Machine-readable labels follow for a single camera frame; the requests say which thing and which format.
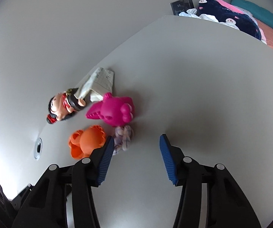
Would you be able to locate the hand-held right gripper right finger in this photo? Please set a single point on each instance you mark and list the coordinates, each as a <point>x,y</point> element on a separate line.
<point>168,159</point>

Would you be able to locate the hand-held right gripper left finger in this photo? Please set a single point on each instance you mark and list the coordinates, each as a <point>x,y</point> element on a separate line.
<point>104,161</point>

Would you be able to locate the checked cloth knot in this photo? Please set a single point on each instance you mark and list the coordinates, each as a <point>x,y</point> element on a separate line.
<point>124,135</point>

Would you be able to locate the orange rubber toy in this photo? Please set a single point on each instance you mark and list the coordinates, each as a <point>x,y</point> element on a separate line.
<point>89,141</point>

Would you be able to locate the magenta rubber toy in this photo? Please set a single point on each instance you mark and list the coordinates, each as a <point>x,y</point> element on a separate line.
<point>113,110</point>

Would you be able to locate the black-haired doll figure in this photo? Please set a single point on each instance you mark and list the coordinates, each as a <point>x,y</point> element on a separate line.
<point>60,108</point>

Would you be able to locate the folded printed paper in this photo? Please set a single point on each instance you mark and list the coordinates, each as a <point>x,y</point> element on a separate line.
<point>100,82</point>

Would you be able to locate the white crumpled cloth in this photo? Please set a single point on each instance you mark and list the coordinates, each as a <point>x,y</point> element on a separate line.
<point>207,17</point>

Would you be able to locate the black box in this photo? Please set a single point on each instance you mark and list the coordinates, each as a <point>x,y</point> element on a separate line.
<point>181,6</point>

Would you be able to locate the navy pig-print blanket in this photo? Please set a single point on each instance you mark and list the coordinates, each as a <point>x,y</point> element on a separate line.
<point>229,16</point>

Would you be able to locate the pink cloth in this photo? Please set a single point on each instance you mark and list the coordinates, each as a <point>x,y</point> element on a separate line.
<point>229,5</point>

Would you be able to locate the teal blanket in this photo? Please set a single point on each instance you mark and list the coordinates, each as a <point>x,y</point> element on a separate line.
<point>259,11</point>

